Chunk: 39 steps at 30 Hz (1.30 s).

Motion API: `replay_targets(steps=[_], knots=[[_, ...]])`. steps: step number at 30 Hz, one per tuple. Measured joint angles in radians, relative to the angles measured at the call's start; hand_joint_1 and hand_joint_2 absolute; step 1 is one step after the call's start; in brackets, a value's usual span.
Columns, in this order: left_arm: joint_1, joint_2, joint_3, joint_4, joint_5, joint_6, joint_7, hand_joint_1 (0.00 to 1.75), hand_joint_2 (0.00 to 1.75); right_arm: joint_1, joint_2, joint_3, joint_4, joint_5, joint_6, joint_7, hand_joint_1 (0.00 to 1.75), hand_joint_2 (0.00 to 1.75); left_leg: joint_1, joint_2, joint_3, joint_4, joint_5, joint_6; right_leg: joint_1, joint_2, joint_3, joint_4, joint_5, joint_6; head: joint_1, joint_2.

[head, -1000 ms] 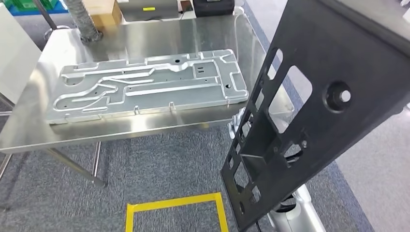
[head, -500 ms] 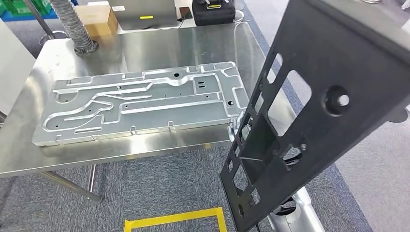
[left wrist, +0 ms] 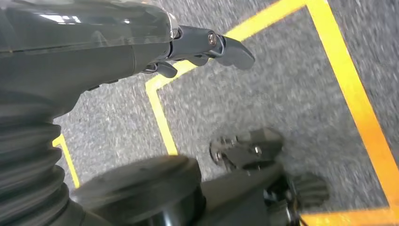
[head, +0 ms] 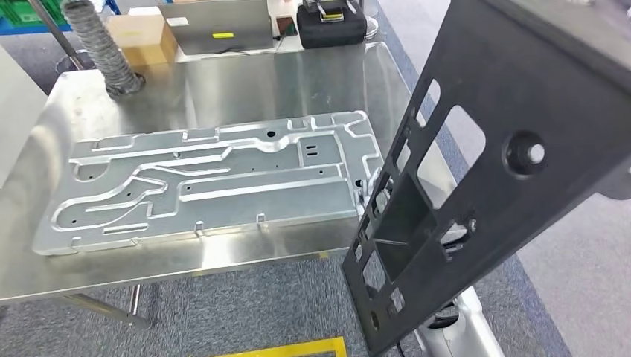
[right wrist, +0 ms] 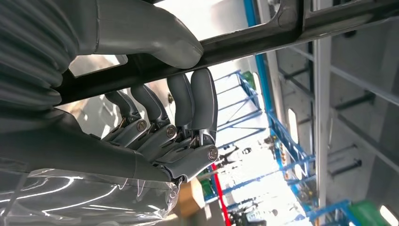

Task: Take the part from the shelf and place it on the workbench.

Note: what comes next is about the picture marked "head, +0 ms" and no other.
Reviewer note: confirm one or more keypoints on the metal pole stand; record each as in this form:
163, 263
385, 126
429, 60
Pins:
55, 34

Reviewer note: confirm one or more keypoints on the machined aluminium plate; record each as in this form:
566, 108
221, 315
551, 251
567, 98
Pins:
222, 212

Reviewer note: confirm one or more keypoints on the green plastic crate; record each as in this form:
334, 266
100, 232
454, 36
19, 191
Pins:
24, 12

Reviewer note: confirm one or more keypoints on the stainless steel workbench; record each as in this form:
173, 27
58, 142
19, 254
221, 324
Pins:
246, 84

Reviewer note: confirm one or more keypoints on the black plastic panel part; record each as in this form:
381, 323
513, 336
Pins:
542, 88

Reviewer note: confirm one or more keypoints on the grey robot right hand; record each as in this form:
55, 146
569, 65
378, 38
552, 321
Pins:
365, 192

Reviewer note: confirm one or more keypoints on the black tool case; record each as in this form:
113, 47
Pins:
330, 34

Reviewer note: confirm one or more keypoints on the cardboard box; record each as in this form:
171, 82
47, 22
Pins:
148, 44

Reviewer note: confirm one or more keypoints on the grey metal device case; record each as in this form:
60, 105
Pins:
217, 19

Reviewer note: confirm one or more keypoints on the yellow floor tape square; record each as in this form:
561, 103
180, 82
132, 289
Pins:
296, 349

